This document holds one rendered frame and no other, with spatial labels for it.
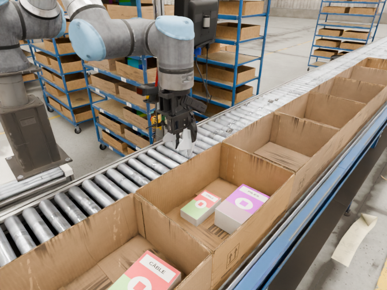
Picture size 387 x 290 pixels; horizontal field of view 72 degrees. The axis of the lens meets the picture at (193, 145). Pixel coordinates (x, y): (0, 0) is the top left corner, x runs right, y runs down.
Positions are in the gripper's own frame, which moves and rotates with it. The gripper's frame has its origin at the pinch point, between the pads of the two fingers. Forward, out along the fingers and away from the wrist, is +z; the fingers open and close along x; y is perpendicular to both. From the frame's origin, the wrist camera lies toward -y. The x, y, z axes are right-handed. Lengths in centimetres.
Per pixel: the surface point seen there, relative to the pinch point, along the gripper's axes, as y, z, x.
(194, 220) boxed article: 5.9, 19.6, 10.1
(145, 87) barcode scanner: -32, 2, -61
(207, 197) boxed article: -4.3, 18.8, 6.5
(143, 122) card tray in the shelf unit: -64, 51, -112
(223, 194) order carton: -12.3, 22.0, 7.5
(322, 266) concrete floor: -85, 111, 38
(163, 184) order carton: 8.8, 9.7, -0.4
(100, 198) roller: 13, 37, -39
